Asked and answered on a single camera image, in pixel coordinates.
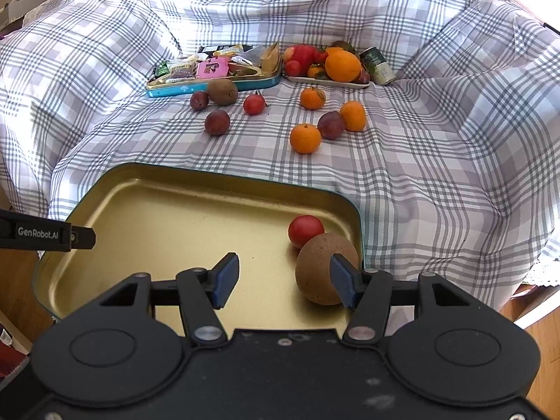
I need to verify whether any back mandarin on plate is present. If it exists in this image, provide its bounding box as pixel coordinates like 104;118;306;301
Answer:
324;47;344;56

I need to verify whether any silver foil snack packet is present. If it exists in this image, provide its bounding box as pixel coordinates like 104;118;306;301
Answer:
232;45;267;67

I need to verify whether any red tomato in gold tray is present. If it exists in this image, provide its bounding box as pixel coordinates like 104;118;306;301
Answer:
288;215;324;249

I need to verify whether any large orange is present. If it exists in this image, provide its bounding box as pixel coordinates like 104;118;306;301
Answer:
324;50;362;83

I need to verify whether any purple plum right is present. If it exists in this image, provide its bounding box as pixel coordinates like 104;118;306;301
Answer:
317;111;345;140

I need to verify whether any small red tomato on plate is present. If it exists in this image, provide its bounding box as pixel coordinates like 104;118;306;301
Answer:
284;60;302;77

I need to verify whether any kiwi behind plate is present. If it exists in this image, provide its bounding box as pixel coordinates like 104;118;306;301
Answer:
331;41;356;54

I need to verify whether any plum on plate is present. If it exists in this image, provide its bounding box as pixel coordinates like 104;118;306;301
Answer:
353;69;370;84

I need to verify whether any white fruit plate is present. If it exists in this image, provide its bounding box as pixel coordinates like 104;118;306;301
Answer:
282;72;370;89

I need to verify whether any mandarin with leaf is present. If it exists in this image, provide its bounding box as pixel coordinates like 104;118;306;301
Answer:
300;87;327;110

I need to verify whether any strawberry-like tomato on plate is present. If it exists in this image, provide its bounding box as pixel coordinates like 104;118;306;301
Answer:
313;49;328;64

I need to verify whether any small mandarin on plate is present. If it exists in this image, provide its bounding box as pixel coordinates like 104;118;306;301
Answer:
307;64;327;80

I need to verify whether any brown kiwi on cloth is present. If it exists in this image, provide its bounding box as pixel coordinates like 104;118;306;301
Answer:
206;79;238;106

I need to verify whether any blue snack tin tray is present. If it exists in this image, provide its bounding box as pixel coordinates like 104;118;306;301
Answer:
145;43;283;98

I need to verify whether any gold metal tray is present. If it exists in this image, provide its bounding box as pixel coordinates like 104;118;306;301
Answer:
33;164;363;333

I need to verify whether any grey plaid cloth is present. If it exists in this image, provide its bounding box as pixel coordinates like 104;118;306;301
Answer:
1;0;559;308

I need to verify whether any red cherry tomato with stem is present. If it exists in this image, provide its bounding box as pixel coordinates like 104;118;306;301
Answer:
243;92;268;116

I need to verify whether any small purple plum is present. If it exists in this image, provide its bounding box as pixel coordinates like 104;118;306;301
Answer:
190;90;210;112

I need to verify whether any red apple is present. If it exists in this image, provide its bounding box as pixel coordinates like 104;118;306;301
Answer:
283;44;316;77

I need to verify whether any brown kiwi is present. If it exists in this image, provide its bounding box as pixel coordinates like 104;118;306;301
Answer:
295;233;360;306
206;79;238;106

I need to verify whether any brown paper snack bag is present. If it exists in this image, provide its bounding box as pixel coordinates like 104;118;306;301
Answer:
260;43;279;75

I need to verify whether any oval orange mandarin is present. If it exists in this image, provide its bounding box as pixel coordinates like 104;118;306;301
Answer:
340;100;368;132

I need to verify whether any purple plum left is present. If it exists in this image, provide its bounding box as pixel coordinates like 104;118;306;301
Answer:
205;110;231;137

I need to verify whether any pink snack packet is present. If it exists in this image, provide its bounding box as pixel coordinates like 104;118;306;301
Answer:
196;57;229;81

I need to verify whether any green drink can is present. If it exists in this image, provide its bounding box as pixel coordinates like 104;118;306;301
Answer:
360;47;397;85

